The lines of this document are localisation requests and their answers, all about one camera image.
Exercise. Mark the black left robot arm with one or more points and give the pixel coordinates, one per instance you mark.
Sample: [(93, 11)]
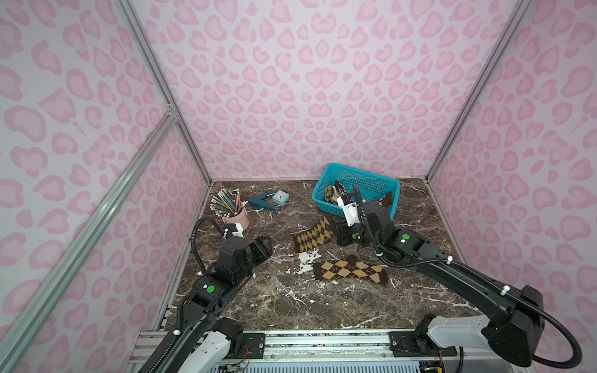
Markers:
[(202, 306)]

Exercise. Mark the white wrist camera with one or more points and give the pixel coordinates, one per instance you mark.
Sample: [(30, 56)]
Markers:
[(349, 208), (233, 230)]

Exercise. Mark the bundle of coloured pencils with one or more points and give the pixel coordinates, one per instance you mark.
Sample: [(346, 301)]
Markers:
[(227, 204)]

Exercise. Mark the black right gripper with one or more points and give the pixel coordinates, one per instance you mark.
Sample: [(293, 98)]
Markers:
[(348, 235)]

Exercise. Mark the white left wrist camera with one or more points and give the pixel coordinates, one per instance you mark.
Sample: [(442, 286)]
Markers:
[(233, 230)]

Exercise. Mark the small mint alarm clock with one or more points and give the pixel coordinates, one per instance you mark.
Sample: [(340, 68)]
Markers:
[(280, 198)]

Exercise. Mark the pink metal pencil cup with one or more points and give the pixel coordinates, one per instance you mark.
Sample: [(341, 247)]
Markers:
[(241, 218)]

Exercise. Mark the dark teal stapler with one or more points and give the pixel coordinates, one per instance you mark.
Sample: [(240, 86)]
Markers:
[(260, 202)]

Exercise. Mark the brown yellow argyle sock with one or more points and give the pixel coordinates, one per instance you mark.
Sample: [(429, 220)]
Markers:
[(351, 267), (319, 234)]

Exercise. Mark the teal plastic mesh basket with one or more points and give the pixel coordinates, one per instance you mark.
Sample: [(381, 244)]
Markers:
[(372, 187)]

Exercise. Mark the brown daisy pattern sock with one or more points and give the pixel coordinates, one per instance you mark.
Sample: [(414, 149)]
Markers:
[(387, 200)]

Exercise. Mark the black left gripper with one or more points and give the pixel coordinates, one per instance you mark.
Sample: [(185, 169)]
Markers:
[(260, 247)]

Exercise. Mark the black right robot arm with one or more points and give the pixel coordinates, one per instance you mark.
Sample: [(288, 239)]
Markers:
[(511, 321)]

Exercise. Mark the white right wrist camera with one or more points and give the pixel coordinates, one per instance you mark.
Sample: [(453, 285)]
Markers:
[(349, 208)]

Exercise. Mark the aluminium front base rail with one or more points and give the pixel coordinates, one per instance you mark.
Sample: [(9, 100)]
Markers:
[(357, 350)]

